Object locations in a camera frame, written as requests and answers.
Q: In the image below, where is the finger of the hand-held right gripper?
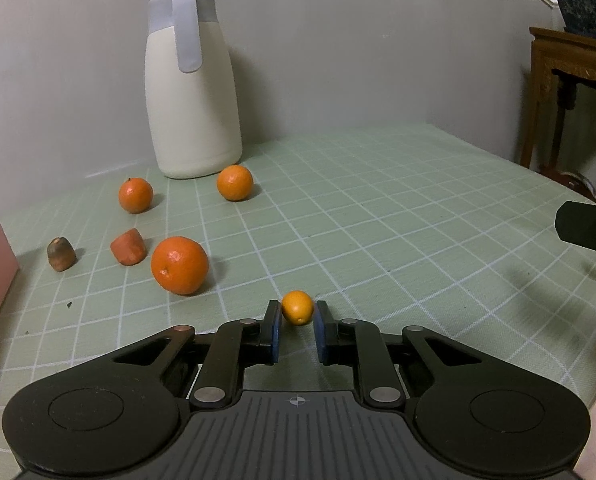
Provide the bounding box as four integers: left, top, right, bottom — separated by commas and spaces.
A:
555, 201, 596, 259

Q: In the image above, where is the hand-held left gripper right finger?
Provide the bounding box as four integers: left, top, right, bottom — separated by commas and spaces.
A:
314, 300, 511, 408

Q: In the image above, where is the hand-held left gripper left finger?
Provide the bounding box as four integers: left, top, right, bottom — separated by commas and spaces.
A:
85, 300, 283, 408

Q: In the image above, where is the kumquat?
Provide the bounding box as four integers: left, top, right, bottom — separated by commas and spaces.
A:
281, 290, 314, 326

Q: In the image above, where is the large mandarin orange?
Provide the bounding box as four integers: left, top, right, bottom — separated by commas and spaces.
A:
151, 236, 210, 296

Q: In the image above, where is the green checked tablecloth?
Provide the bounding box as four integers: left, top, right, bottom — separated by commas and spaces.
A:
0, 121, 596, 411

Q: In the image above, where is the carved wooden side table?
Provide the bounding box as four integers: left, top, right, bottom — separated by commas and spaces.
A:
519, 26, 596, 206

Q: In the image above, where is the orange carrot chunk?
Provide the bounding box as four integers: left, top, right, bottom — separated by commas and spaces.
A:
110, 228, 148, 266

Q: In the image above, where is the small mandarin orange with stem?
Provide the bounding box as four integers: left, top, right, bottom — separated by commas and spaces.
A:
118, 176, 155, 215

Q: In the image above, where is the brown chestnut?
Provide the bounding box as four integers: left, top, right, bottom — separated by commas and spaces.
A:
47, 236, 77, 273

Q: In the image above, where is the white thermos jug grey lid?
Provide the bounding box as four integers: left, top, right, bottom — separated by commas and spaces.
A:
144, 0, 243, 180

